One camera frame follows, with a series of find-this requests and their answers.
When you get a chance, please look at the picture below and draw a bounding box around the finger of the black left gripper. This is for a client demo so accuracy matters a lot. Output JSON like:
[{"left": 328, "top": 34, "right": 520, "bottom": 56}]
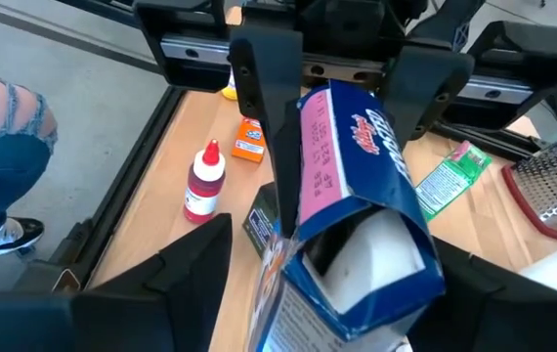
[
  {"left": 379, "top": 45, "right": 476, "bottom": 149},
  {"left": 228, "top": 23, "right": 305, "bottom": 239}
]

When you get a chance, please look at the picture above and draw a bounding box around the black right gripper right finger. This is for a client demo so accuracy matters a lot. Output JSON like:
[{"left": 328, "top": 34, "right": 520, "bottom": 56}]
[{"left": 407, "top": 237, "right": 557, "bottom": 352}]

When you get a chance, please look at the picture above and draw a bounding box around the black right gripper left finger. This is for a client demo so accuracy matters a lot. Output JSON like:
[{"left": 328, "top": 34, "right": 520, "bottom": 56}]
[{"left": 0, "top": 213, "right": 235, "bottom": 352}]

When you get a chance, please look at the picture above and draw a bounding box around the yellow food colouring bottle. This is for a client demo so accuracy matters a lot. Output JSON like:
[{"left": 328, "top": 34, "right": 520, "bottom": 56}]
[{"left": 221, "top": 67, "right": 238, "bottom": 102}]

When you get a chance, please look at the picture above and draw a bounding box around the Frosted Flakes cereal box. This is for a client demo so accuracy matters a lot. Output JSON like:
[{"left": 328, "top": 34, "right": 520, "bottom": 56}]
[{"left": 246, "top": 79, "right": 447, "bottom": 352}]

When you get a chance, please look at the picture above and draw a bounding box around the Apple Jacks cereal box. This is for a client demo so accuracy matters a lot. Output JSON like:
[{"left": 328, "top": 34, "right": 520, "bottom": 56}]
[{"left": 414, "top": 140, "right": 493, "bottom": 224}]

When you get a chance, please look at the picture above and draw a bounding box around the orange baking soda box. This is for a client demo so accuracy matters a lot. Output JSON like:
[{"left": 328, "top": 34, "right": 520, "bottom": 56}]
[{"left": 231, "top": 116, "right": 267, "bottom": 164}]

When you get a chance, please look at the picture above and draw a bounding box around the red food colouring bottle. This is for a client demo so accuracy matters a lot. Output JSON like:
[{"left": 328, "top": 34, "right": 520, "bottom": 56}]
[{"left": 183, "top": 139, "right": 227, "bottom": 225}]

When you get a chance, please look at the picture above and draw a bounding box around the green black pepper tin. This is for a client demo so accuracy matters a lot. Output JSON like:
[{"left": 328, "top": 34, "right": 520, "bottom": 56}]
[{"left": 241, "top": 181, "right": 280, "bottom": 259}]

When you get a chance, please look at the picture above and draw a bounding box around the person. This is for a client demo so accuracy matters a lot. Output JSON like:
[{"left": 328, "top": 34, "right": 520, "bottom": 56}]
[{"left": 0, "top": 74, "right": 59, "bottom": 258}]

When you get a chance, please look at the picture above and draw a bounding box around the black table edge frame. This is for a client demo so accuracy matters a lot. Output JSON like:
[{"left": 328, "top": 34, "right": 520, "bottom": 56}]
[{"left": 12, "top": 86, "right": 543, "bottom": 294}]

